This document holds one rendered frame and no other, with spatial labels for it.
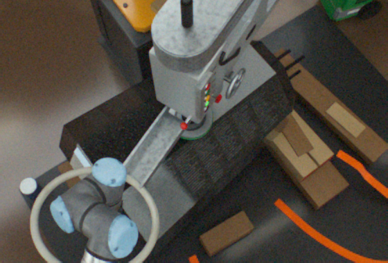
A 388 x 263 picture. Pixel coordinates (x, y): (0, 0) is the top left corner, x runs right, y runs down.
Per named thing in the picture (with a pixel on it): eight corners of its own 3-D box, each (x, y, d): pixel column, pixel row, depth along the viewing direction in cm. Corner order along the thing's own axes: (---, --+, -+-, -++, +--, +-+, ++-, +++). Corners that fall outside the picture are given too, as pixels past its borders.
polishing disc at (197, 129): (181, 145, 246) (181, 144, 245) (160, 109, 253) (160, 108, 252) (220, 125, 250) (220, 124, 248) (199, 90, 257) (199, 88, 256)
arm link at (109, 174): (82, 168, 136) (110, 147, 142) (80, 194, 145) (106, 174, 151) (108, 190, 133) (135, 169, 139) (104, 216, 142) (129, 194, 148)
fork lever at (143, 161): (199, 52, 243) (199, 46, 239) (235, 72, 239) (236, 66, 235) (111, 171, 219) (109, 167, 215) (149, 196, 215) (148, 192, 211)
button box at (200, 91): (206, 101, 215) (206, 69, 189) (211, 104, 214) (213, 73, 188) (195, 116, 212) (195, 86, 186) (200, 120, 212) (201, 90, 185)
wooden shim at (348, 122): (324, 112, 335) (325, 111, 334) (334, 102, 338) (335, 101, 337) (355, 138, 328) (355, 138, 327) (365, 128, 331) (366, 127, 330)
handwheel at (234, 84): (226, 68, 232) (228, 52, 219) (246, 79, 230) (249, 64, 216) (208, 95, 228) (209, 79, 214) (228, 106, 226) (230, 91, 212)
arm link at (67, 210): (72, 219, 124) (109, 189, 132) (41, 198, 130) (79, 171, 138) (79, 245, 130) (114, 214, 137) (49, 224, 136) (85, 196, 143)
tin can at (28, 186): (38, 180, 327) (32, 174, 315) (44, 194, 324) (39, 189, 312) (23, 188, 325) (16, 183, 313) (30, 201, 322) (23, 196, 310)
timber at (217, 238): (209, 257, 309) (210, 254, 298) (199, 239, 313) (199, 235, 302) (252, 231, 314) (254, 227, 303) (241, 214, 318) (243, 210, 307)
